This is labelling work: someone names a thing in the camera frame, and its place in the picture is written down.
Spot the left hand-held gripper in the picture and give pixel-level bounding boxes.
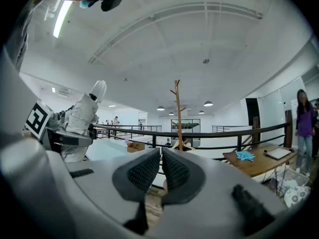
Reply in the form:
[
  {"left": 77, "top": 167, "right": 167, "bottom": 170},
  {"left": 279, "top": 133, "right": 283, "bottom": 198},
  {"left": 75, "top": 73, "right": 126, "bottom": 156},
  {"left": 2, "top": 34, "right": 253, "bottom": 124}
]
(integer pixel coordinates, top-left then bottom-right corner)
[{"left": 24, "top": 99, "right": 93, "bottom": 159}]

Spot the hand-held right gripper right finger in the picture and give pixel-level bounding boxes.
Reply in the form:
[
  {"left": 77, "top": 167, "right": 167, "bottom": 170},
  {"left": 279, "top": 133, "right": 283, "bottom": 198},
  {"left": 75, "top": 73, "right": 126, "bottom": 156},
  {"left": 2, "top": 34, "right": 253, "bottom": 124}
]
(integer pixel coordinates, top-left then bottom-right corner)
[{"left": 161, "top": 147, "right": 206, "bottom": 206}]

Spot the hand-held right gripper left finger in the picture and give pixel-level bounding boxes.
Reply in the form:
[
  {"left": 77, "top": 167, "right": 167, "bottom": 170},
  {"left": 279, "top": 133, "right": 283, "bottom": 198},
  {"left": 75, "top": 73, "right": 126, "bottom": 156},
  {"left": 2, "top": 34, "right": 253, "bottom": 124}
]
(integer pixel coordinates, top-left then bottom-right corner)
[{"left": 112, "top": 147, "right": 161, "bottom": 235}]

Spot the brown wooden coat stand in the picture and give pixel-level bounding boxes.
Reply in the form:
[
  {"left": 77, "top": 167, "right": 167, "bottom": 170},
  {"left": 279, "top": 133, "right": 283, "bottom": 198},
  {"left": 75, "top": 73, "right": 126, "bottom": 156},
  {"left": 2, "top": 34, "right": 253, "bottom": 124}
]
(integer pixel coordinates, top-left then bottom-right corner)
[{"left": 170, "top": 79, "right": 187, "bottom": 152}]

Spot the dark wooden compartment box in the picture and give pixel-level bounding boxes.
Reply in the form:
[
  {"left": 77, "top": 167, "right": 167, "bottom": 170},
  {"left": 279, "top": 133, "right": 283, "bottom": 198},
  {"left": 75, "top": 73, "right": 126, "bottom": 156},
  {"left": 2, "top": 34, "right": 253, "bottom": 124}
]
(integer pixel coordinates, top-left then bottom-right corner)
[{"left": 127, "top": 142, "right": 146, "bottom": 153}]

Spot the light wooden clothes hanger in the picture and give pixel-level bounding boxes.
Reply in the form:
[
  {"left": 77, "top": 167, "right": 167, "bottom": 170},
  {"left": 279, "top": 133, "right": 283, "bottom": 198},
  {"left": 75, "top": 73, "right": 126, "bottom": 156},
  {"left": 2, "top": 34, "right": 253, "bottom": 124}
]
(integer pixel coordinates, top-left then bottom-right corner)
[{"left": 171, "top": 138, "right": 196, "bottom": 151}]

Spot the light blue table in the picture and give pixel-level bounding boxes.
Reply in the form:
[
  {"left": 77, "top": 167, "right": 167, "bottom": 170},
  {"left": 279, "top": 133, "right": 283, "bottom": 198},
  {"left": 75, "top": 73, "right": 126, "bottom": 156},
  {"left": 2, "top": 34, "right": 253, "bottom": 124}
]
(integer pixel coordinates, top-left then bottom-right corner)
[{"left": 86, "top": 138, "right": 130, "bottom": 161}]

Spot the slim black balcony railing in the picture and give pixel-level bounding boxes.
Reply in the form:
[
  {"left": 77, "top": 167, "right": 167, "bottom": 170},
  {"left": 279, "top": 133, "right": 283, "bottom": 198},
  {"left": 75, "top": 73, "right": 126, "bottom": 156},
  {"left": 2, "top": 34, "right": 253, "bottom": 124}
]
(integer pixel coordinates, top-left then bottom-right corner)
[
  {"left": 211, "top": 124, "right": 250, "bottom": 134},
  {"left": 109, "top": 124, "right": 162, "bottom": 140}
]

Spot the dark framed window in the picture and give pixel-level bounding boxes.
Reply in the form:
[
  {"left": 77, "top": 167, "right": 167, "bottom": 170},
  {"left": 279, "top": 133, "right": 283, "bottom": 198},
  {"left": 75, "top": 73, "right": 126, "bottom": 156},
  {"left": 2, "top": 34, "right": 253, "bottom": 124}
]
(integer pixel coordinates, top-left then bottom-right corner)
[{"left": 171, "top": 119, "right": 201, "bottom": 134}]

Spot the pile of blue clips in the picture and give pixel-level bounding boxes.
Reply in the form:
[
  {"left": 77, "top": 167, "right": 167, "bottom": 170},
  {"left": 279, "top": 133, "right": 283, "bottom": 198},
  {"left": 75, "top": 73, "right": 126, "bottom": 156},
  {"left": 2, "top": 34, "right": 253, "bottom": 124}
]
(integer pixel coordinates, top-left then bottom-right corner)
[{"left": 235, "top": 150, "right": 256, "bottom": 162}]

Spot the person's grey sweatshirt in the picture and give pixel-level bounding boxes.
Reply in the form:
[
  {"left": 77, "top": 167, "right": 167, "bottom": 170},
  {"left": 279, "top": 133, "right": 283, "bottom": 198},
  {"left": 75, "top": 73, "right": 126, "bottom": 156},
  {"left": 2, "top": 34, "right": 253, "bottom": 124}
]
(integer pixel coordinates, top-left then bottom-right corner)
[{"left": 6, "top": 0, "right": 34, "bottom": 72}]

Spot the brown wooden table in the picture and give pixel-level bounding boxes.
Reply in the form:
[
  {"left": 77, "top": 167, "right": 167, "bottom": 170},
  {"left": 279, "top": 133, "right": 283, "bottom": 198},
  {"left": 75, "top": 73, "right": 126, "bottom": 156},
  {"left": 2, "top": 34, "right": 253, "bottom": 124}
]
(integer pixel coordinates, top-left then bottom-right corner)
[{"left": 222, "top": 144, "right": 299, "bottom": 196}]

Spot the dark doorway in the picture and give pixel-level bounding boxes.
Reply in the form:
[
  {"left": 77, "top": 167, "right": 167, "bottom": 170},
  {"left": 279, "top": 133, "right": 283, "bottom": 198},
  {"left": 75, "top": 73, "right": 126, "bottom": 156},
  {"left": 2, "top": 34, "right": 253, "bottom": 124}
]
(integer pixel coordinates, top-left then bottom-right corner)
[{"left": 245, "top": 98, "right": 261, "bottom": 129}]

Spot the grey laptop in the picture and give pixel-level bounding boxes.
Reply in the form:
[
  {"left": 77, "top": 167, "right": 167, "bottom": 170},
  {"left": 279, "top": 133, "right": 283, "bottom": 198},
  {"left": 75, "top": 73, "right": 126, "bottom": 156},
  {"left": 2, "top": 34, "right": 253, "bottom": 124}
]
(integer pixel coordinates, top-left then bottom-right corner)
[{"left": 263, "top": 147, "right": 292, "bottom": 160}]

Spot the long ceiling tube light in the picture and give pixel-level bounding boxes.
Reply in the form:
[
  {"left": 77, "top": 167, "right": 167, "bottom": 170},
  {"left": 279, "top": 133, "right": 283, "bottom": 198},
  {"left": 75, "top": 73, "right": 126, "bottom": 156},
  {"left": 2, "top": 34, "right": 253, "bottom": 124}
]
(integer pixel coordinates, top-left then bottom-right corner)
[{"left": 52, "top": 0, "right": 73, "bottom": 39}]

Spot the clear plastic storage box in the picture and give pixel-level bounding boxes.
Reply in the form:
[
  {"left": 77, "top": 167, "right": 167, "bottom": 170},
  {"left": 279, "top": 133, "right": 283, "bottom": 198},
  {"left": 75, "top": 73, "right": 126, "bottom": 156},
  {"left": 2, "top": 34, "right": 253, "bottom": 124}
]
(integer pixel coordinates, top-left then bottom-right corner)
[{"left": 270, "top": 167, "right": 310, "bottom": 199}]

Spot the patterned round plate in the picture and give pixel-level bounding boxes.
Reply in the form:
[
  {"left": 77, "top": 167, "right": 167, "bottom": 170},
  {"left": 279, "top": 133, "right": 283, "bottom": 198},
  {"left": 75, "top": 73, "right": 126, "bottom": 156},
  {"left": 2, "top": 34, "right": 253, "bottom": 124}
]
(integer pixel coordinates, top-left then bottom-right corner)
[{"left": 284, "top": 186, "right": 312, "bottom": 208}]

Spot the blue face mask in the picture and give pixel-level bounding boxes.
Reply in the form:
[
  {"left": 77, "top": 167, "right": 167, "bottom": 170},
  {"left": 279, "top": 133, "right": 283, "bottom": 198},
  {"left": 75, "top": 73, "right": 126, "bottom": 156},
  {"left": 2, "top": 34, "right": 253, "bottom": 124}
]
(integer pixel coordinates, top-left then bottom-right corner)
[{"left": 79, "top": 0, "right": 97, "bottom": 9}]

